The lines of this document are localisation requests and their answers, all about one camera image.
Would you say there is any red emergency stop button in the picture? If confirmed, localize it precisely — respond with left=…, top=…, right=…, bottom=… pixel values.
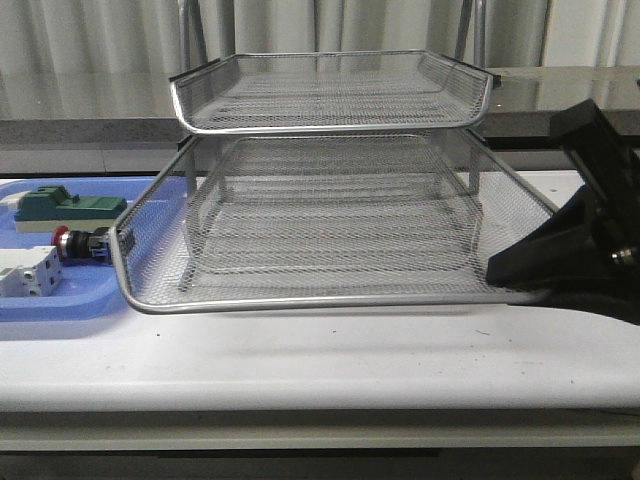
left=50, top=225, right=112, bottom=264

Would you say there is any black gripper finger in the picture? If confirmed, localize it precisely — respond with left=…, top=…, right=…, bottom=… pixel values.
left=486, top=185, right=600, bottom=289

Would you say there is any green knife switch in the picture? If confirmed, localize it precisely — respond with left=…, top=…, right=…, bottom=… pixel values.
left=1, top=185, right=127, bottom=233

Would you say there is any blue plastic tray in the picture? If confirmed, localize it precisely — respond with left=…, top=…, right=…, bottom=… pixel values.
left=0, top=176, right=187, bottom=322

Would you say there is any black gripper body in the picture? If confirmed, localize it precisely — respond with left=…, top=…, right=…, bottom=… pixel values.
left=550, top=99, right=639, bottom=320

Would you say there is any white circuit breaker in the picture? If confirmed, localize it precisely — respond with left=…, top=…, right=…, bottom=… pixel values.
left=1, top=246, right=62, bottom=298

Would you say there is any silver mesh tray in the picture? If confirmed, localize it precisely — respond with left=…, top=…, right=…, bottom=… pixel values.
left=170, top=49, right=494, bottom=137
left=110, top=129, right=556, bottom=314

